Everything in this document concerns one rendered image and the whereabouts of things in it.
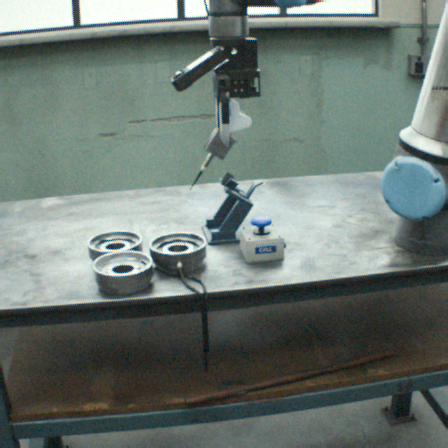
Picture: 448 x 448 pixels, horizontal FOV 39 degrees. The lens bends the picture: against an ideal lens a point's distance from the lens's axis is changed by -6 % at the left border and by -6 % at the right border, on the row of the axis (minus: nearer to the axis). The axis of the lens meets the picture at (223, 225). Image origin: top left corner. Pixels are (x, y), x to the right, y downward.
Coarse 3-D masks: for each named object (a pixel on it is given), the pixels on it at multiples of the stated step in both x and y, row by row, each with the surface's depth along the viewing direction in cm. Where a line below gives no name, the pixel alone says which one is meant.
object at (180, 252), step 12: (156, 240) 125; (168, 240) 127; (192, 240) 126; (204, 240) 123; (156, 252) 119; (168, 252) 121; (180, 252) 121; (192, 252) 119; (204, 252) 121; (156, 264) 121; (168, 264) 119; (192, 264) 119
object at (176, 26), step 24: (72, 0) 256; (96, 24) 262; (120, 24) 263; (168, 24) 255; (192, 24) 255; (264, 24) 259; (288, 24) 261; (312, 24) 262; (336, 24) 264; (360, 24) 265; (384, 24) 267
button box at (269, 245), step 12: (240, 228) 127; (252, 228) 127; (264, 228) 125; (276, 228) 126; (240, 240) 128; (252, 240) 121; (264, 240) 122; (276, 240) 122; (252, 252) 122; (264, 252) 122; (276, 252) 123
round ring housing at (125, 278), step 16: (112, 256) 119; (128, 256) 120; (144, 256) 118; (96, 272) 112; (112, 272) 114; (128, 272) 117; (144, 272) 112; (112, 288) 111; (128, 288) 111; (144, 288) 114
